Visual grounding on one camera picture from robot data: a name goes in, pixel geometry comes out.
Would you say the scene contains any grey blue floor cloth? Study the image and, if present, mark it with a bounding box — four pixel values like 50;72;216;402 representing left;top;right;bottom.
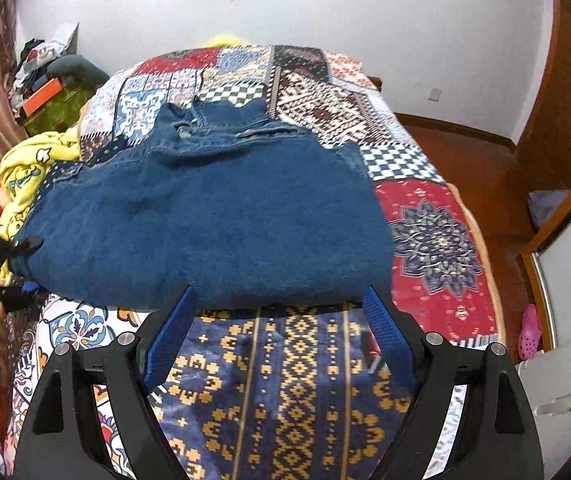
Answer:
527;188;571;229

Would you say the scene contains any yellow cartoon printed blanket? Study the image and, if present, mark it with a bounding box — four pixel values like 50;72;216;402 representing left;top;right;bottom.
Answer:
0;130;84;286

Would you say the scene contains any orange box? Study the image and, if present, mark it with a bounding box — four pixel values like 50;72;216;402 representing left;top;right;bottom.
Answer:
18;77;64;118

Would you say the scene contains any blue denim jacket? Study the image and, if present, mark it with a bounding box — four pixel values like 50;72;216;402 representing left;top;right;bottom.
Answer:
8;100;397;311

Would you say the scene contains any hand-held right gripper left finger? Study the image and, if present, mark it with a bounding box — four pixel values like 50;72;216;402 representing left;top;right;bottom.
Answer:
13;284;199;480

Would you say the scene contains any yellow plush object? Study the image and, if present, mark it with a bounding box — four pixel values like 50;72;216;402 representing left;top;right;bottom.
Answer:
200;33;247;49

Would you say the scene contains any colourful patchwork blanket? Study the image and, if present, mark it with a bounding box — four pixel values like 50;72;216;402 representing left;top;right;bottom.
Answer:
0;44;505;480

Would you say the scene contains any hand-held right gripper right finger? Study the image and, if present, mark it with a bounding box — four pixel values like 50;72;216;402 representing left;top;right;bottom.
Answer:
363;285;546;480

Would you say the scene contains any wooden room door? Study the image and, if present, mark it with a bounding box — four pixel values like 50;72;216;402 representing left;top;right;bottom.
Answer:
514;0;571;186

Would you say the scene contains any green patterned cloth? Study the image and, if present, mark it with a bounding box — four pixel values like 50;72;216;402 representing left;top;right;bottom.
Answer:
23;84;102;137

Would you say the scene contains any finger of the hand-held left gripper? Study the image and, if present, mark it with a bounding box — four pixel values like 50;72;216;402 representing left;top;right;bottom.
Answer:
0;282;37;314
0;236;44;265

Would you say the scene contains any pile of clutter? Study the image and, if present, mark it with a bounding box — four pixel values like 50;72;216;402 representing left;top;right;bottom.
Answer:
12;22;81;92

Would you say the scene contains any grey pillow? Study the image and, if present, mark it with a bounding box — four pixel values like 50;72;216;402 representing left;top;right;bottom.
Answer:
46;54;112;87

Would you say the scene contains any pink clog shoe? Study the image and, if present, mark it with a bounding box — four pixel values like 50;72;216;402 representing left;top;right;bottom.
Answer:
518;303;544;361

